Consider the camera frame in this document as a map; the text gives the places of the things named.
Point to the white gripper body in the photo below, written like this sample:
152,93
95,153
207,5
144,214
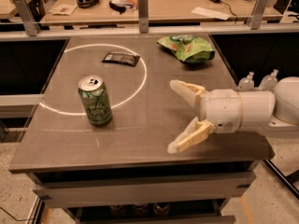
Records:
221,109

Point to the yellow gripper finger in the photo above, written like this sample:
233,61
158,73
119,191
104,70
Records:
195,133
191,93

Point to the green soda can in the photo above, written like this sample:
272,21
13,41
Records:
94,97

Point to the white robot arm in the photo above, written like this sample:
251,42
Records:
268,113

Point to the dark rxbar chocolate wrapper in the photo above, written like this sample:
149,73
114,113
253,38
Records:
121,58

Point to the clear bottle left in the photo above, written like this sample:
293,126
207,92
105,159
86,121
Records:
246,83

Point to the clear bottle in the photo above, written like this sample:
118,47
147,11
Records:
246,83
269,82

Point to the green chip bag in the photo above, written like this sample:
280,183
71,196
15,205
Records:
188,48

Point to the clear bottle right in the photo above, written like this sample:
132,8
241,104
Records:
269,82

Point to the grey table drawer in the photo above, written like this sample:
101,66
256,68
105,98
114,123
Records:
160,189

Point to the white paper sheet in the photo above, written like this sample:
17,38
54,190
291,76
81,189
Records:
211,13

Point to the black sunglasses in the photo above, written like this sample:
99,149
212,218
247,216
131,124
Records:
120,7

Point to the small printed card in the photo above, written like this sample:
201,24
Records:
63,9

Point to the grey metal bracket middle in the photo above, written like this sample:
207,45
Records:
143,16

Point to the grey metal bracket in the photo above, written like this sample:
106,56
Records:
30,26
143,16
255,20

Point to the grey metal bracket right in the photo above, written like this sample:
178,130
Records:
255,20

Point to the grey metal bracket left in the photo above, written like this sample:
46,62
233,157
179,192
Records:
30,26

